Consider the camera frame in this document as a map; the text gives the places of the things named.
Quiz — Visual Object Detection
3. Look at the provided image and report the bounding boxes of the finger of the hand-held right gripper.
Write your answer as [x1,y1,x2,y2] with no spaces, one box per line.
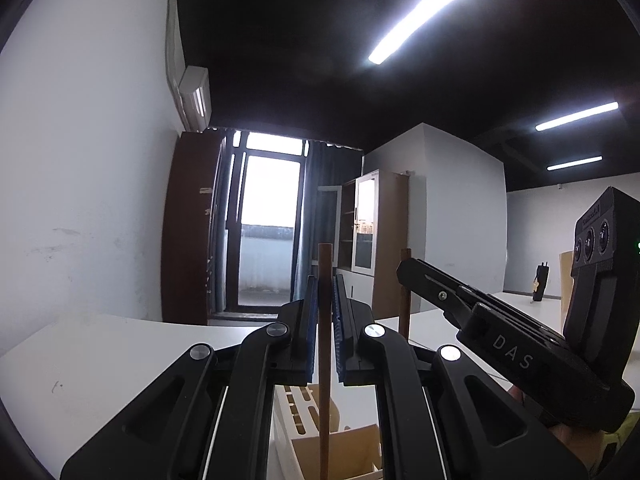
[396,258,568,348]

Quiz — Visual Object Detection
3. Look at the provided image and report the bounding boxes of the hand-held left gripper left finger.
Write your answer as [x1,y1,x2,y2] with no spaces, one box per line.
[60,276,321,480]

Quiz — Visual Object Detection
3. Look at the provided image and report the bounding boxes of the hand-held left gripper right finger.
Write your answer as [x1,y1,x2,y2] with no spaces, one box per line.
[334,274,588,480]

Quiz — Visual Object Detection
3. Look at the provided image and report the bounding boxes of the brown wooden chopstick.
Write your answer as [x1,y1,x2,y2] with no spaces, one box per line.
[318,243,335,480]
[398,248,413,347]

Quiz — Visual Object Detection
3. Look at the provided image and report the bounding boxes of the cream utensil holder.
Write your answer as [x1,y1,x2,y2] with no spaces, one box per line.
[270,384,383,480]

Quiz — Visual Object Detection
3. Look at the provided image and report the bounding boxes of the person's right hand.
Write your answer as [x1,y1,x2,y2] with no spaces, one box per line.
[507,384,623,480]

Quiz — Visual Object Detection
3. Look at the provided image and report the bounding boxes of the tan cardboard box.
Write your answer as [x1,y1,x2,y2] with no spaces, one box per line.
[559,251,576,313]

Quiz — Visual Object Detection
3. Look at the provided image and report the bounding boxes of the black handheld device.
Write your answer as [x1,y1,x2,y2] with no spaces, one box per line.
[532,261,551,302]

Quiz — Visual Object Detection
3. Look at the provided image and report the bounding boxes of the wooden cabinet with glass doors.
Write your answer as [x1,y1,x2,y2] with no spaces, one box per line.
[312,169,410,317]

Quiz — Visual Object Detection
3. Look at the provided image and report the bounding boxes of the grey-blue curtain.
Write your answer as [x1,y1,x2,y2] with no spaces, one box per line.
[206,132,237,322]
[292,141,364,306]

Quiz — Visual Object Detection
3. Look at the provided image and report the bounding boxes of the glass balcony door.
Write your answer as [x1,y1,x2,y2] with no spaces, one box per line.
[225,130,308,318]

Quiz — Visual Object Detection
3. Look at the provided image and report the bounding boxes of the brown wooden wardrobe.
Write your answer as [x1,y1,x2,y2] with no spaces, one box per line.
[161,131,226,326]

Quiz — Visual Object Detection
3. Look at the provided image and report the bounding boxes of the long ceiling light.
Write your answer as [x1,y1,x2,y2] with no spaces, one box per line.
[368,0,487,66]
[535,102,620,132]
[546,155,603,171]

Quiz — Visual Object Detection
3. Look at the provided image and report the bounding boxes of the white air conditioner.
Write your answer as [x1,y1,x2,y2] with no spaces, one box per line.
[178,65,211,130]

